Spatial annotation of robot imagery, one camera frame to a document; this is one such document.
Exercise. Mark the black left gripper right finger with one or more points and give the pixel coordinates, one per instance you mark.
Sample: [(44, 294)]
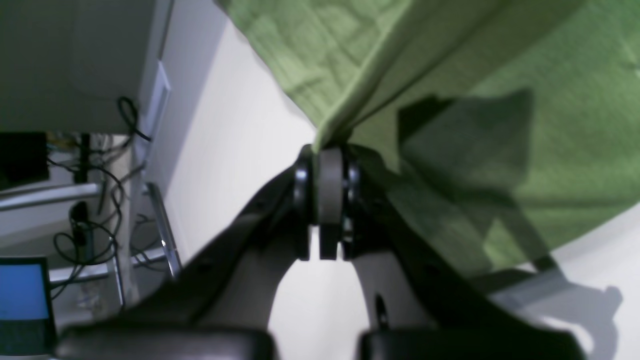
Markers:
[(419, 307)]

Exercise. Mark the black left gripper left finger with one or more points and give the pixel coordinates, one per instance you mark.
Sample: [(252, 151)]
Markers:
[(219, 305)]

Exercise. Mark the green T-shirt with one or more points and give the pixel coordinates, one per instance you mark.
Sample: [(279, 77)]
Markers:
[(508, 128)]

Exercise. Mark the blue laptop screen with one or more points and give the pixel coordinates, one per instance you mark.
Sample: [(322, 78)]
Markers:
[(27, 320)]

